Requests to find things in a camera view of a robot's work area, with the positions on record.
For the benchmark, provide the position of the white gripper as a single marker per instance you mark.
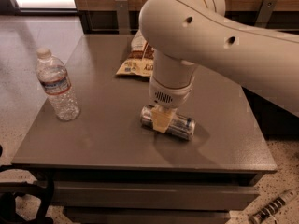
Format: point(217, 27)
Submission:
point(168, 96)

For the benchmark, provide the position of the silver blue redbull can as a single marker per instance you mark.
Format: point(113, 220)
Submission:
point(180, 126)

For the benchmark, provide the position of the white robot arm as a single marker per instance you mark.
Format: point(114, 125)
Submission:
point(189, 33)

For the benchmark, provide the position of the brown yellow chip bag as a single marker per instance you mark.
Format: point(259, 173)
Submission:
point(140, 60)

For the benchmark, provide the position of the grey table with drawers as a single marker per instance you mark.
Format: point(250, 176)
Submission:
point(108, 168)

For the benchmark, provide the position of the clear plastic water bottle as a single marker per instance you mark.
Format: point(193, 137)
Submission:
point(54, 79)

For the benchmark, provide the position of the striped tube on floor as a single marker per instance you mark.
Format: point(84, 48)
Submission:
point(273, 207)

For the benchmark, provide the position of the black chair base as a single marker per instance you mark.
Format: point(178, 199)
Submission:
point(10, 191)

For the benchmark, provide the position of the left metal wall bracket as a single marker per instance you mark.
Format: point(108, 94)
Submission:
point(123, 17)

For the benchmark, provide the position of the metal wall bracket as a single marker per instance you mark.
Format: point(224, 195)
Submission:
point(265, 12)
point(123, 17)

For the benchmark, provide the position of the right metal wall bracket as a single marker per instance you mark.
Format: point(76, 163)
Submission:
point(265, 12)

